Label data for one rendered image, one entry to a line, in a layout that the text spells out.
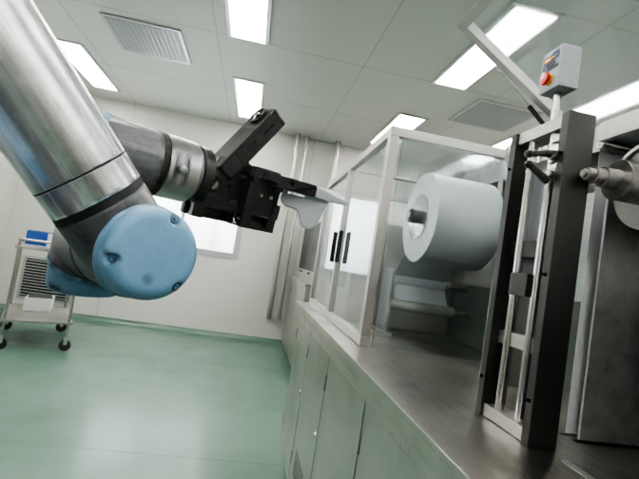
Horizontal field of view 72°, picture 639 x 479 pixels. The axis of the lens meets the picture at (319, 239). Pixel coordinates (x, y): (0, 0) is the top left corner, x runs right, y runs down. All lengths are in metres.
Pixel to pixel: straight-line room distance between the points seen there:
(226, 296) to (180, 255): 5.53
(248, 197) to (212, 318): 5.40
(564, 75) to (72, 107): 1.03
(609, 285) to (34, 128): 0.85
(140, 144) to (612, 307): 0.79
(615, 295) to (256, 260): 5.21
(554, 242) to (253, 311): 5.31
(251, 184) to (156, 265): 0.24
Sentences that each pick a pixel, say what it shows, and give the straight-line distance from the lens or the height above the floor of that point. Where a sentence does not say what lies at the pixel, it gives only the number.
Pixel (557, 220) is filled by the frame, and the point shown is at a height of 1.26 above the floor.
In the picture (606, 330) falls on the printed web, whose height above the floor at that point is 1.09.
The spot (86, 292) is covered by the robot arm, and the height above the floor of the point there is 1.07.
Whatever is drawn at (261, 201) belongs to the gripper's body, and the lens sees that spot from 0.58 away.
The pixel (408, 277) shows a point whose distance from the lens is 1.42.
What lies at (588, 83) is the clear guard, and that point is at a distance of 1.48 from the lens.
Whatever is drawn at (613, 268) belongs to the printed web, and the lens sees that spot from 0.92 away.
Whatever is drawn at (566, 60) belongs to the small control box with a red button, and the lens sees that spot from 1.20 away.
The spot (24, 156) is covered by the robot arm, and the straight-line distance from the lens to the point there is 0.37.
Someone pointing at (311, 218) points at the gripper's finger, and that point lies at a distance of 0.59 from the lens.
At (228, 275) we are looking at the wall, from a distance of 5.87.
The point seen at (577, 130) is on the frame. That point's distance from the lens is 0.84.
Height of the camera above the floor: 1.13
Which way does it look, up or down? 3 degrees up
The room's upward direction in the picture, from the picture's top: 9 degrees clockwise
